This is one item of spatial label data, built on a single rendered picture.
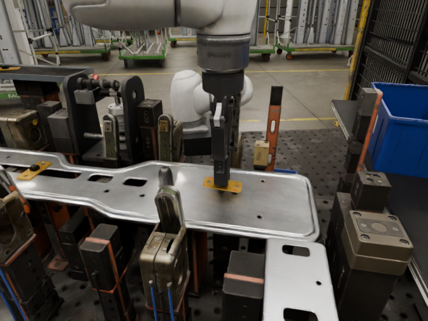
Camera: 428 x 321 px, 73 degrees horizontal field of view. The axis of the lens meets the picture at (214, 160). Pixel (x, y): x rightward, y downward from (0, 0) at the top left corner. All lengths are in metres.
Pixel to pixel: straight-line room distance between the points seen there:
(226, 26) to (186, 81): 0.89
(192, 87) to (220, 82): 0.86
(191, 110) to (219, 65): 0.90
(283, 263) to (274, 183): 0.23
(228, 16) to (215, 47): 0.05
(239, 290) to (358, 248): 0.19
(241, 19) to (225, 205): 0.35
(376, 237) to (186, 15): 0.43
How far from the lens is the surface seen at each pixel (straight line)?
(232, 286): 0.49
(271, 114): 0.71
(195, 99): 1.37
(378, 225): 0.54
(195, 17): 0.48
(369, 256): 0.52
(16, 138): 1.01
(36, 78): 1.08
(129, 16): 0.47
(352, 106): 1.18
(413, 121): 0.72
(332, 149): 1.59
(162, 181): 0.65
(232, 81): 0.51
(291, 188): 0.68
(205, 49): 0.50
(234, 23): 0.48
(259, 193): 0.65
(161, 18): 0.48
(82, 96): 0.86
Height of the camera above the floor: 1.37
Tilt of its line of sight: 29 degrees down
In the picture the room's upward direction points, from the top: straight up
